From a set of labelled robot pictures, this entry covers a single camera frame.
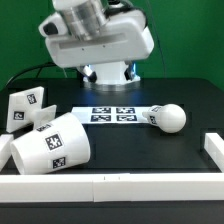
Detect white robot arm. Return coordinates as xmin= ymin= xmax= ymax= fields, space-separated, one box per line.
xmin=39 ymin=0 xmax=154 ymax=91

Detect white left rail block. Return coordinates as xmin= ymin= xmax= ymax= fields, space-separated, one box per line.
xmin=0 ymin=134 xmax=14 ymax=171

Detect green curtain backdrop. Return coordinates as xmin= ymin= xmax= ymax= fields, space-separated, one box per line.
xmin=0 ymin=0 xmax=224 ymax=89

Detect white lamp base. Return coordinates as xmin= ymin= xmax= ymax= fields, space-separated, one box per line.
xmin=6 ymin=87 xmax=57 ymax=133

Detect white marker sheet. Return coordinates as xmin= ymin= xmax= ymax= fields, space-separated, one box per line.
xmin=72 ymin=106 xmax=156 ymax=125

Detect white rail block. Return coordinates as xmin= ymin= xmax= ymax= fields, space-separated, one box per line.
xmin=0 ymin=134 xmax=14 ymax=171
xmin=204 ymin=133 xmax=224 ymax=173

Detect white front rail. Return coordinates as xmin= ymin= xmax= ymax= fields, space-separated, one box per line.
xmin=0 ymin=173 xmax=224 ymax=203

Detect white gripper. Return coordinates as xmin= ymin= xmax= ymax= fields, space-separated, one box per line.
xmin=38 ymin=10 xmax=154 ymax=82

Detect white lamp shade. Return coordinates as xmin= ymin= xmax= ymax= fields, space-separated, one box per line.
xmin=11 ymin=113 xmax=91 ymax=175

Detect white right rail block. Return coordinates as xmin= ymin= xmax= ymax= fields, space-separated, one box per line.
xmin=204 ymin=133 xmax=224 ymax=173

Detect black cables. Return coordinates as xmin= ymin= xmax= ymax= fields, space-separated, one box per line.
xmin=5 ymin=61 xmax=78 ymax=88

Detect white light bulb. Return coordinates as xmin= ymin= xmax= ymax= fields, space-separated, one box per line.
xmin=142 ymin=104 xmax=186 ymax=133

